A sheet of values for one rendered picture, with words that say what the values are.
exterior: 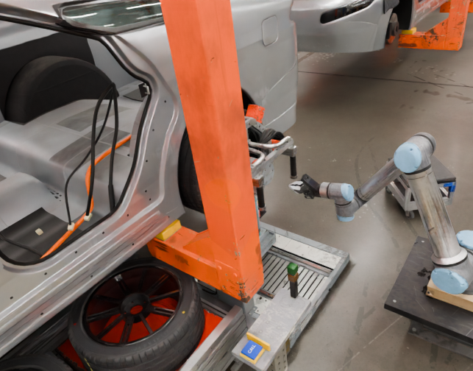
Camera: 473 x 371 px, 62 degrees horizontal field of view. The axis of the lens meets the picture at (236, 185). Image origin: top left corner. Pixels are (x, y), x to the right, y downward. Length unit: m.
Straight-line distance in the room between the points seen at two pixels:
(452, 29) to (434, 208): 3.66
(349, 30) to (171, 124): 2.79
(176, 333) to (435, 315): 1.26
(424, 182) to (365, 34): 2.80
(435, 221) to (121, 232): 1.41
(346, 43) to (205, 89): 3.22
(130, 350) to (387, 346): 1.37
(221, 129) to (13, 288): 0.99
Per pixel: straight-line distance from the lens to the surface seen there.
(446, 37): 5.40
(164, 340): 1.94
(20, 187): 2.55
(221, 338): 2.06
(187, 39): 1.34
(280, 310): 2.01
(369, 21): 4.45
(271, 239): 2.81
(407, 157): 1.82
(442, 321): 2.25
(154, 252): 2.26
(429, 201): 1.90
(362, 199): 2.29
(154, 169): 1.97
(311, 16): 4.42
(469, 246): 2.16
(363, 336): 2.49
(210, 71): 1.32
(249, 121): 2.20
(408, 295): 2.32
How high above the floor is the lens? 2.01
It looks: 33 degrees down
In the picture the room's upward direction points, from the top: 9 degrees counter-clockwise
